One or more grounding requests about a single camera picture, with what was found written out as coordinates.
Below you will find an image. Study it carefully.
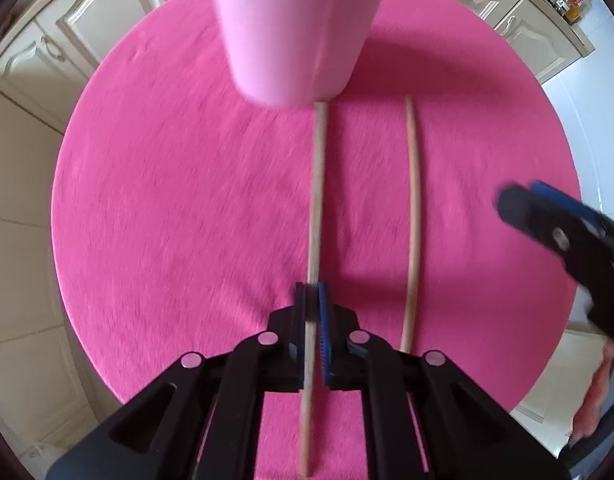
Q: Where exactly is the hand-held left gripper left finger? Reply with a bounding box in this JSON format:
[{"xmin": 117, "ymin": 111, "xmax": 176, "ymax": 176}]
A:
[{"xmin": 46, "ymin": 282, "xmax": 308, "ymax": 480}]

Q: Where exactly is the person's right hand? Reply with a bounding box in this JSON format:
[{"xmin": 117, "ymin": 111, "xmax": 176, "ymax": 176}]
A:
[{"xmin": 570, "ymin": 341, "xmax": 614, "ymax": 443}]

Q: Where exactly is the cream kitchen cabinet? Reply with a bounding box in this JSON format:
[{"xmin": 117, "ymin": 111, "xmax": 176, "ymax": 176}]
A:
[{"xmin": 0, "ymin": 0, "xmax": 596, "ymax": 133}]

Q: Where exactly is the pink cup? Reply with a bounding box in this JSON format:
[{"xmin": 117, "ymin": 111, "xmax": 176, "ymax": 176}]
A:
[{"xmin": 207, "ymin": 0, "xmax": 401, "ymax": 108}]

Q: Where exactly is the pink tablecloth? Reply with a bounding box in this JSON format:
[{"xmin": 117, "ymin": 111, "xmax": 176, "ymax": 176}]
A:
[{"xmin": 51, "ymin": 0, "xmax": 583, "ymax": 480}]

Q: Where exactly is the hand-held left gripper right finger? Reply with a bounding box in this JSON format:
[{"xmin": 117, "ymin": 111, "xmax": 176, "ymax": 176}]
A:
[{"xmin": 314, "ymin": 281, "xmax": 573, "ymax": 480}]

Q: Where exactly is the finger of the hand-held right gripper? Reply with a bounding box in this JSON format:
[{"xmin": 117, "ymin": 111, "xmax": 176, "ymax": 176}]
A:
[{"xmin": 494, "ymin": 180, "xmax": 614, "ymax": 351}]

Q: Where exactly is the long wooden chopstick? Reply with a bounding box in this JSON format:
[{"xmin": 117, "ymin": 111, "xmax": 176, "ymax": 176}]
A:
[
  {"xmin": 399, "ymin": 96, "xmax": 422, "ymax": 354},
  {"xmin": 298, "ymin": 101, "xmax": 331, "ymax": 479}
]

